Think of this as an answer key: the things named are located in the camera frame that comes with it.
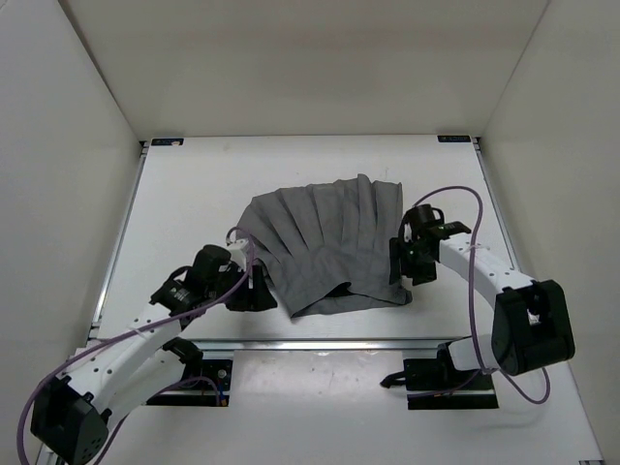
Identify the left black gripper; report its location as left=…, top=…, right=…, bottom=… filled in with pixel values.
left=210, top=261, right=279, bottom=307

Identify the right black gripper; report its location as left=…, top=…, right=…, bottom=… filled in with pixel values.
left=389, top=237, right=434, bottom=287

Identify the grey pleated skirt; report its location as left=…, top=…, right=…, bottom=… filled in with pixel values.
left=237, top=174, right=413, bottom=319

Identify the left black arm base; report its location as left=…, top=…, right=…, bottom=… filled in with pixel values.
left=146, top=337, right=233, bottom=408

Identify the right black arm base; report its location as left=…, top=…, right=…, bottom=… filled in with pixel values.
left=380, top=347, right=499, bottom=411

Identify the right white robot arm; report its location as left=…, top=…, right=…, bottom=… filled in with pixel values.
left=389, top=204, right=575, bottom=388

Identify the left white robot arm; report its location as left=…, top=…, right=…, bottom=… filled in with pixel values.
left=30, top=238, right=277, bottom=464

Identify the right corner label sticker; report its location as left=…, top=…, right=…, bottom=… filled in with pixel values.
left=437, top=135, right=471, bottom=143

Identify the corner label sticker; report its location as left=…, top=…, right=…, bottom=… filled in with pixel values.
left=150, top=138, right=184, bottom=146
left=437, top=135, right=471, bottom=143

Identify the left corner label sticker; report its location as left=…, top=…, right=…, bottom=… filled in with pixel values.
left=150, top=138, right=184, bottom=146

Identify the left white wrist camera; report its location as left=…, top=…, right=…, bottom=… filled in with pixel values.
left=226, top=238, right=250, bottom=270

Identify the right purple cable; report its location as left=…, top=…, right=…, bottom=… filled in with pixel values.
left=411, top=185, right=552, bottom=404

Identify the purple cable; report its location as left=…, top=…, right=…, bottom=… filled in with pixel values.
left=411, top=185, right=552, bottom=404
left=18, top=226, right=256, bottom=465

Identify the aluminium table front rail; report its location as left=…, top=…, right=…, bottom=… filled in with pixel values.
left=194, top=338, right=450, bottom=352

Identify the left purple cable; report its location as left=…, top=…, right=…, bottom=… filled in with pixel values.
left=18, top=226, right=256, bottom=465

